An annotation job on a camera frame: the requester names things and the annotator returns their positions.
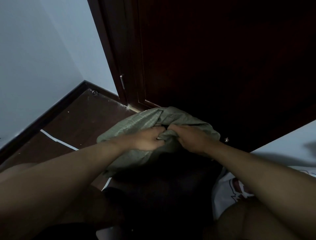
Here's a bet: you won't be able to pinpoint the person's right hand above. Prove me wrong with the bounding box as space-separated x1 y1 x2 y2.
168 124 215 156

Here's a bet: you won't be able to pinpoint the person's left hand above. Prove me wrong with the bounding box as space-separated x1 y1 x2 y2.
124 126 166 152

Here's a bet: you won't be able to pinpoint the green woven sack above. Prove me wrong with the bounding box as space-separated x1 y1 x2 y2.
96 106 221 177

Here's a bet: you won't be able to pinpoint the white bag with red print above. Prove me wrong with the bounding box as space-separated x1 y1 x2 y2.
212 165 316 221

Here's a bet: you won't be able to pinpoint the person's left forearm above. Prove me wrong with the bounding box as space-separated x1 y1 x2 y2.
0 137 134 240

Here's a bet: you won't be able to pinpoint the person's right forearm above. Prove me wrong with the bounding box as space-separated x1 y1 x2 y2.
205 142 316 240

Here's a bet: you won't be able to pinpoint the person's left leg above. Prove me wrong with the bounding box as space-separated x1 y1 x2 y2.
0 163 124 240

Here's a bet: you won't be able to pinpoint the person's leg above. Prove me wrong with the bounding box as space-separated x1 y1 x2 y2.
0 163 124 240
203 197 302 240

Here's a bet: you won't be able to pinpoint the person's right leg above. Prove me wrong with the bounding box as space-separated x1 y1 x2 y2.
203 197 302 240

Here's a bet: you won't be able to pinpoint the white floor strip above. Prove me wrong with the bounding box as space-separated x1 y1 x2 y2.
40 129 113 191

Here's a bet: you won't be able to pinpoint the dark brown wooden door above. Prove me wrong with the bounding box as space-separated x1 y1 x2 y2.
88 0 146 107

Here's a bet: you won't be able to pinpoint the dark baseboard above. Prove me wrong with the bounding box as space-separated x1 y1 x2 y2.
0 80 119 165

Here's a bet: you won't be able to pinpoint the black shorts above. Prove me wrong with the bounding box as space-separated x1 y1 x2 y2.
34 221 99 240

